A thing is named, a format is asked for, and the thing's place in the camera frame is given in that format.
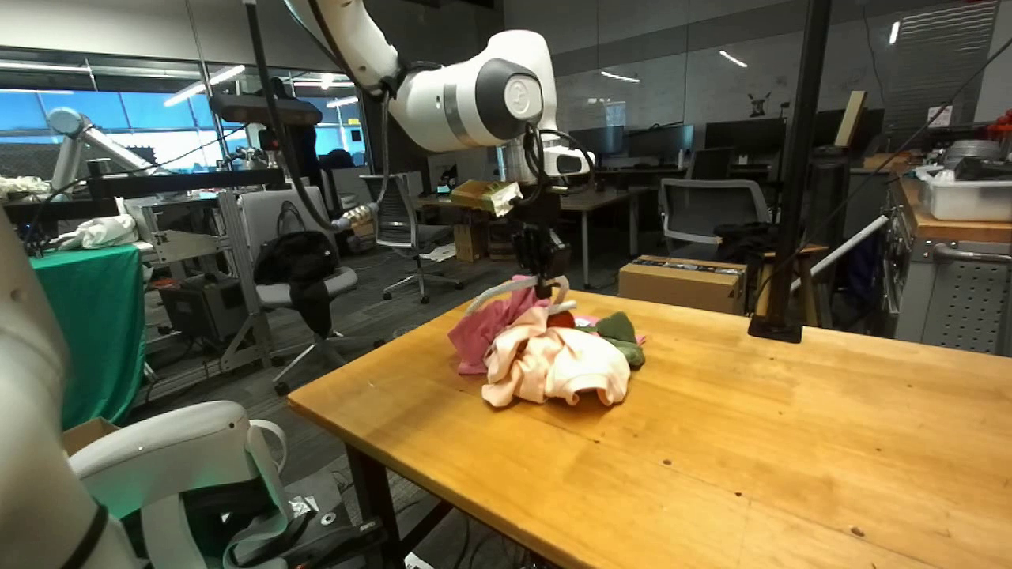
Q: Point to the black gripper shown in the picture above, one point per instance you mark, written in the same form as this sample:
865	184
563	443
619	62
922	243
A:
540	246

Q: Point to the pink cloth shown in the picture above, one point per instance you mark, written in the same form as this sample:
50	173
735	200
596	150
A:
485	317

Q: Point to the orange plush fruit green leaves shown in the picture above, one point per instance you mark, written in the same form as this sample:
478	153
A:
614	326

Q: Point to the light peach shirt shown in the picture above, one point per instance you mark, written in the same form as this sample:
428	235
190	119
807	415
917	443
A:
556	365

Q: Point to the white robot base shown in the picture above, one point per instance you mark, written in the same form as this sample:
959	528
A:
117	500

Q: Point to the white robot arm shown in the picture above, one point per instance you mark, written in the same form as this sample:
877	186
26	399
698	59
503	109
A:
503	95

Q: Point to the cardboard box on table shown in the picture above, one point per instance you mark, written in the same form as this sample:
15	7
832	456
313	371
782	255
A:
683	282

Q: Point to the black office chair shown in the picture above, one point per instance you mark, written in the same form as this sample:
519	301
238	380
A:
300	267

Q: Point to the white plastic bin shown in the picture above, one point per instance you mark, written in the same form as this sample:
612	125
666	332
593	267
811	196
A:
966	200

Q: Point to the green cloth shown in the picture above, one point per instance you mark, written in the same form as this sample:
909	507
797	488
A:
98	305

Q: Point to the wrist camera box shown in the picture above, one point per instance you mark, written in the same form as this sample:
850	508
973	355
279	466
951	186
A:
485	196

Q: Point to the black camera stand pole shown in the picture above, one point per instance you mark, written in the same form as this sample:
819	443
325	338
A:
782	314

